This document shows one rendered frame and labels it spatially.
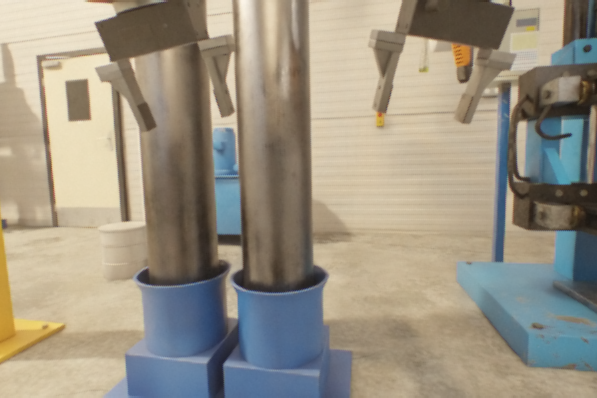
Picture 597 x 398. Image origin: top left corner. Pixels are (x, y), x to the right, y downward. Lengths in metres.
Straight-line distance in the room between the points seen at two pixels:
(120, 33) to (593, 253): 2.00
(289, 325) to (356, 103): 2.71
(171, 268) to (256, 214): 0.31
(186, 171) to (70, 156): 3.87
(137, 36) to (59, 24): 4.65
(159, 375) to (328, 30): 3.19
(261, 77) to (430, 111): 2.66
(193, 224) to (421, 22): 0.76
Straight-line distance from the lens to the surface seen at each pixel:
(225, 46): 0.46
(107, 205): 4.45
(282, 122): 0.83
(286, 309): 0.88
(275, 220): 0.83
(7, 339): 1.83
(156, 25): 0.48
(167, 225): 0.97
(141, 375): 1.17
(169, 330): 1.05
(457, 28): 0.49
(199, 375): 1.06
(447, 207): 3.40
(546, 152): 1.64
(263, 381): 0.99
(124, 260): 2.32
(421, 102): 3.37
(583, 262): 2.03
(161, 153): 0.96
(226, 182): 2.79
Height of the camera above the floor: 0.70
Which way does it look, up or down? 6 degrees down
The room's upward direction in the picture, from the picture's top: 1 degrees counter-clockwise
